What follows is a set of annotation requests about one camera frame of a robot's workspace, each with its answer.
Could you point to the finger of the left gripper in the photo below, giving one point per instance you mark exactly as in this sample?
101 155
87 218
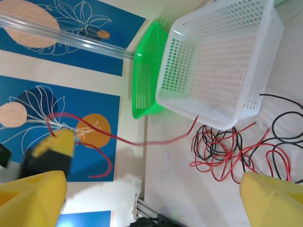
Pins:
65 142
41 146

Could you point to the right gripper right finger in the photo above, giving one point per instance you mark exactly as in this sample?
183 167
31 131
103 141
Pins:
272 203

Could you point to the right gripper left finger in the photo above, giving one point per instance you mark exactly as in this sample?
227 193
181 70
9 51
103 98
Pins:
30 201

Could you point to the green plastic basket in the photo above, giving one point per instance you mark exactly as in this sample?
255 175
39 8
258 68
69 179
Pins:
144 78

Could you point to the clear plastic tube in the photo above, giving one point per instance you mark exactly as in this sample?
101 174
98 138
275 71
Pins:
71 39

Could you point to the white plastic basket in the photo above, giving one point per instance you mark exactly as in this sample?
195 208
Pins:
213 71

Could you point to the aluminium table edge rail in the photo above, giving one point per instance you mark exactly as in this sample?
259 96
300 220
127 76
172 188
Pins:
142 205

